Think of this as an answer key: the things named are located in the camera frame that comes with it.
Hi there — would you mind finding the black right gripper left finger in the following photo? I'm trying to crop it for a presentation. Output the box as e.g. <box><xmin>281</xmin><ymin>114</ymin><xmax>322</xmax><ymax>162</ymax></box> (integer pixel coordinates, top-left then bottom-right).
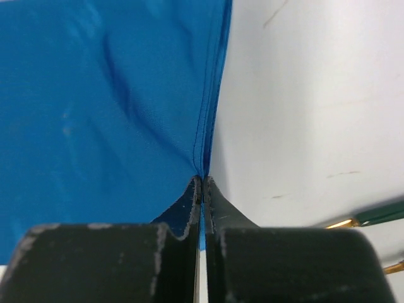
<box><xmin>1</xmin><ymin>177</ymin><xmax>201</xmax><ymax>303</ymax></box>

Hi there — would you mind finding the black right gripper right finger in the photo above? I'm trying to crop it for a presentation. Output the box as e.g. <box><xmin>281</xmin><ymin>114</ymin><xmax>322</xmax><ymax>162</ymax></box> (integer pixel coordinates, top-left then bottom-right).
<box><xmin>203</xmin><ymin>177</ymin><xmax>395</xmax><ymax>303</ymax></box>

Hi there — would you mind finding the blue cloth napkin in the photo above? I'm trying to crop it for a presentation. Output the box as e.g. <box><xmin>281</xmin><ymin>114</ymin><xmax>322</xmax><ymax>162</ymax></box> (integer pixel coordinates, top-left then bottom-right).
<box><xmin>1</xmin><ymin>1</ymin><xmax>232</xmax><ymax>264</ymax></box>

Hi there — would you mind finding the gold spoon green handle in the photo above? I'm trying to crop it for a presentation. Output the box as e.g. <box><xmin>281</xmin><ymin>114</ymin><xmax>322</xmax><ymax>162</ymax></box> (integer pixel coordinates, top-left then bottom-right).
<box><xmin>383</xmin><ymin>260</ymin><xmax>404</xmax><ymax>275</ymax></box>

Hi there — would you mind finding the gold fork green handle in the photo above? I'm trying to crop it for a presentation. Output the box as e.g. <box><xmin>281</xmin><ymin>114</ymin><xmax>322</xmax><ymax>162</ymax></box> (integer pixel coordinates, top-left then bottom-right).
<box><xmin>326</xmin><ymin>198</ymin><xmax>403</xmax><ymax>229</ymax></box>

